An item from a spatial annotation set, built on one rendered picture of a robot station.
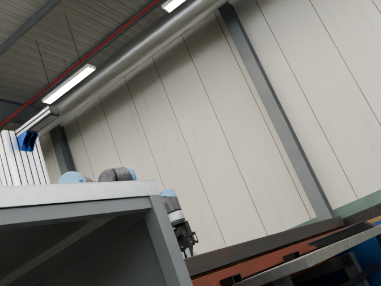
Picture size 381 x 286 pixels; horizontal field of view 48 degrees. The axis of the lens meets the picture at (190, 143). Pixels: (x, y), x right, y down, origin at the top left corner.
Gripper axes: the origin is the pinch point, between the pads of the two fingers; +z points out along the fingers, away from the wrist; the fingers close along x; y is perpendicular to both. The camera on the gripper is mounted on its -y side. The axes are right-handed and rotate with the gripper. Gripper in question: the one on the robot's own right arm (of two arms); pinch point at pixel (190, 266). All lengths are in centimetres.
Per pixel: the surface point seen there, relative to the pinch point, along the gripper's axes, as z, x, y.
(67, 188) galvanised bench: -16, -55, -94
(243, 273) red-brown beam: 10.7, -37.0, -19.1
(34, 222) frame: -10, -54, -102
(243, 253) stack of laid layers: 4.5, -37.0, -14.4
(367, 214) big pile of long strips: 6, -49, 96
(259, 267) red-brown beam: 10.8, -37.0, -8.2
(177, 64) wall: -516, 374, 668
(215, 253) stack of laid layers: 1.8, -37.0, -30.3
